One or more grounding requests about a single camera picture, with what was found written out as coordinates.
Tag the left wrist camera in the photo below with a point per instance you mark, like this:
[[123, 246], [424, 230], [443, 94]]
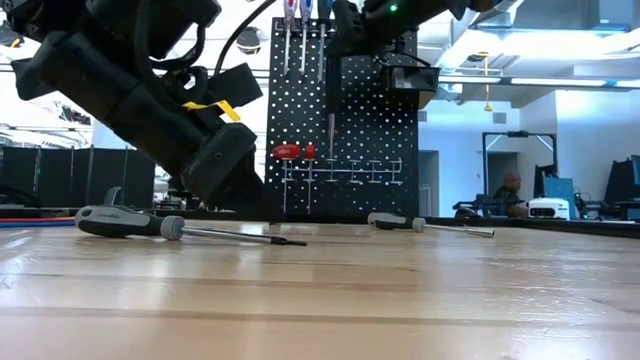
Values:
[[235, 85]]

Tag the black metal frame stand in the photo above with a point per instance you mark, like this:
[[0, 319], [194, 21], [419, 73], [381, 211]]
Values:
[[520, 134]]

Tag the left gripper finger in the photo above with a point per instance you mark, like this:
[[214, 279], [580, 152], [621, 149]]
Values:
[[250, 200]]

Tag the white box device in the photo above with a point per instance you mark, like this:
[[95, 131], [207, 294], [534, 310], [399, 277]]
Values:
[[547, 209]]

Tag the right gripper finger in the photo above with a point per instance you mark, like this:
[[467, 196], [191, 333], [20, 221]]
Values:
[[347, 30]]

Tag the black hanging parts bin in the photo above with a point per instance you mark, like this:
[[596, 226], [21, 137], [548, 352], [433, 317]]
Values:
[[412, 79]]

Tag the person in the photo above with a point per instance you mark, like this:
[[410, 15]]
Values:
[[510, 187]]

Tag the grey black nut driver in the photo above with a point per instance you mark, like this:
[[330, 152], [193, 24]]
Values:
[[395, 221]]

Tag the black room divider panels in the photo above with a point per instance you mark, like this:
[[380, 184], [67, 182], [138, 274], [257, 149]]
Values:
[[50, 175]]

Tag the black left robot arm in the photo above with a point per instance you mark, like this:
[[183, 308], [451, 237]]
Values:
[[60, 65]]

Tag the grey black flathead screwdriver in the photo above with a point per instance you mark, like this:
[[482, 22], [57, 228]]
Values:
[[115, 222]]

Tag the black metal pegboard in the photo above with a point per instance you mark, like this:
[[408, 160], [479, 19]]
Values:
[[375, 130]]

